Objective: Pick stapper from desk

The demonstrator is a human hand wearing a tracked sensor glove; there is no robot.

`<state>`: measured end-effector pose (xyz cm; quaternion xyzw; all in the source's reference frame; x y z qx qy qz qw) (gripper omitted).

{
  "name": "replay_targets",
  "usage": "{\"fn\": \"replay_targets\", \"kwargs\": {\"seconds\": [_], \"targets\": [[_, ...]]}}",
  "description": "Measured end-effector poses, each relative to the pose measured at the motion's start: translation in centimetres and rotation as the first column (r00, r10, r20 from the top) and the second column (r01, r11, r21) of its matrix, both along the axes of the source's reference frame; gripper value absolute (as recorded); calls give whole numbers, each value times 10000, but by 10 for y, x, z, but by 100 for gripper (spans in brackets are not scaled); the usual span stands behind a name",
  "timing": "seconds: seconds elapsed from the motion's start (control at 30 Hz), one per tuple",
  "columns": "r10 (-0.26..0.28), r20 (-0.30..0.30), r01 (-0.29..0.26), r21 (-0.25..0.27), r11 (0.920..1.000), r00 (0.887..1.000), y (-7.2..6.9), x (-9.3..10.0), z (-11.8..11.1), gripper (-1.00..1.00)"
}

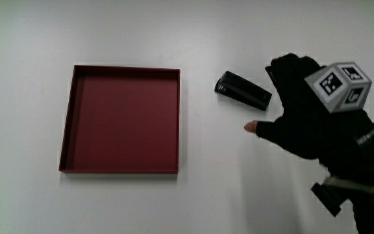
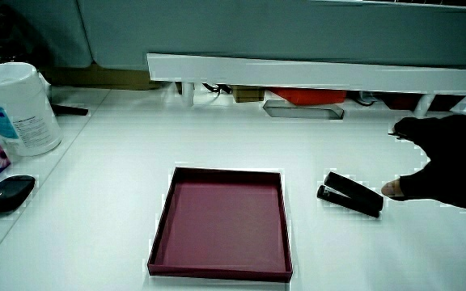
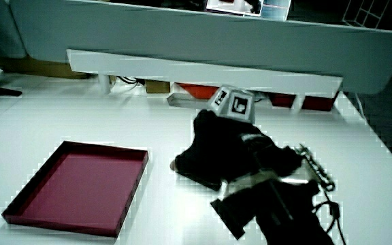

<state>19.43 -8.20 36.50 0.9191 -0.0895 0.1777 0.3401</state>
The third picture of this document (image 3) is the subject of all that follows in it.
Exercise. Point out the framed screen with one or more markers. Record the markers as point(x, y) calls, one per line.
point(233, 6)

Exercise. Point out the white lattice rack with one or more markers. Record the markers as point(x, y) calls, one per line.
point(362, 15)

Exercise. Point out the flat grey tray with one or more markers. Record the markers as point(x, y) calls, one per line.
point(185, 100)

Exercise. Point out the brown wooden board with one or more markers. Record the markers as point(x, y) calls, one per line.
point(39, 67)

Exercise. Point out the white desk shelf riser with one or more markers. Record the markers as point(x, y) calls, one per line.
point(182, 69)

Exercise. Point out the light blue paper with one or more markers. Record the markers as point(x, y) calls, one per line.
point(276, 10)

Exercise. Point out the small dark red box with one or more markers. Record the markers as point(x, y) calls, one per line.
point(282, 100)

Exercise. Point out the wide dark red box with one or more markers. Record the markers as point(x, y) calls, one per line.
point(318, 103)

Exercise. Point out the brown cardboard box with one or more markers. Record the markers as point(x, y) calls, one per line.
point(157, 86)

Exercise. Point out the grey desk divider panel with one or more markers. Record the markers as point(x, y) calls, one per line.
point(182, 37)

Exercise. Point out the maroon flat tray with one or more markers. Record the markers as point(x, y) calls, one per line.
point(80, 190)

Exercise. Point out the person's right hand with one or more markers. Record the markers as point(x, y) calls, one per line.
point(226, 146)

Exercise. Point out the orange box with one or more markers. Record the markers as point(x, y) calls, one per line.
point(199, 90)

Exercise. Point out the white desk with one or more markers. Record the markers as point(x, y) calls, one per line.
point(80, 115)

